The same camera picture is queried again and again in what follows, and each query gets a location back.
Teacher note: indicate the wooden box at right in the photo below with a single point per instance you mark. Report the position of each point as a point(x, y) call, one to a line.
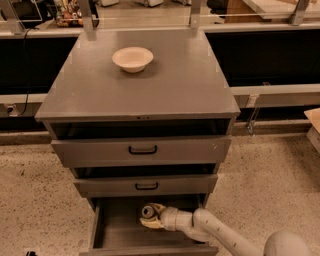
point(313, 134)

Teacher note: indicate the black middle drawer handle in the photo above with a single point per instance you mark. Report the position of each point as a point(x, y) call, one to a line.
point(146, 187)

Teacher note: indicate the white paper bowl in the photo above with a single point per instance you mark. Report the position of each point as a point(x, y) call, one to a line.
point(132, 59)

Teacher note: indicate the grey drawer cabinet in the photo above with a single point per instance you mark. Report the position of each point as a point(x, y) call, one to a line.
point(181, 92)

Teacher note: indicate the metal bracket under rail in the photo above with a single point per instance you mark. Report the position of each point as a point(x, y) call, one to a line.
point(251, 103)

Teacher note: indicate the grey middle drawer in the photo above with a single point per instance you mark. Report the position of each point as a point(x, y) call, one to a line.
point(124, 187)

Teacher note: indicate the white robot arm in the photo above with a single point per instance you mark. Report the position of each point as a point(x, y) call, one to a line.
point(201, 225)

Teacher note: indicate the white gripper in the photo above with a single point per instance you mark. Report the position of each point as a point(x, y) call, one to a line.
point(169, 217)

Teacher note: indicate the black top drawer handle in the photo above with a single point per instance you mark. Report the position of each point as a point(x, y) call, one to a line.
point(142, 150)

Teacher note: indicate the grey top drawer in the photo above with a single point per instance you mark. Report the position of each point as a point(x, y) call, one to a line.
point(78, 153)

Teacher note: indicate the black drawer handle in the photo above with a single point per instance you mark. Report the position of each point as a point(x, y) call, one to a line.
point(146, 187)
point(142, 150)

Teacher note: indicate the green soda can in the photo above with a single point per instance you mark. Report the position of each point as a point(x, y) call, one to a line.
point(148, 212)

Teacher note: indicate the grey drawer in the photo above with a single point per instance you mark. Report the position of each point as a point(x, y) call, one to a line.
point(124, 187)
point(117, 230)
point(78, 153)

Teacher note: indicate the colourful items on shelf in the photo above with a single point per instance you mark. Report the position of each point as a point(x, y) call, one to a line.
point(68, 13)

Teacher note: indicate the grey bottom drawer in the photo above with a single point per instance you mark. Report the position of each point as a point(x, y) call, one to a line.
point(117, 230)

